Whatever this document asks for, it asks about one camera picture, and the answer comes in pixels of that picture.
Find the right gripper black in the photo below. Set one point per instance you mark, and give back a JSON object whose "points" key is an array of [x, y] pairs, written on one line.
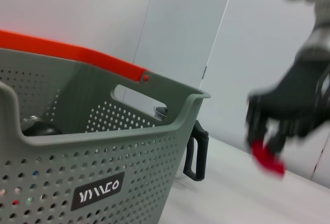
{"points": [[296, 100]]}

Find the dark red long toy brick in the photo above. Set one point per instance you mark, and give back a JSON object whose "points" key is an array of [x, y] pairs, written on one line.
{"points": [[268, 159]]}

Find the small red toy brick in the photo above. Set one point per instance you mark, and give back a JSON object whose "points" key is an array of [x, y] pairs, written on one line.
{"points": [[16, 203]]}

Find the grey perforated storage basket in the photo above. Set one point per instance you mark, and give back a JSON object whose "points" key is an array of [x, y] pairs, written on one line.
{"points": [[103, 157]]}

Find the black clay teapot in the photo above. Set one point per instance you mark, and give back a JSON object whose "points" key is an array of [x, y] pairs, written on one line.
{"points": [[46, 130]]}

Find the small grey wall fitting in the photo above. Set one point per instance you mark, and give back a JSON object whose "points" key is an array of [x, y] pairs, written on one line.
{"points": [[205, 72]]}

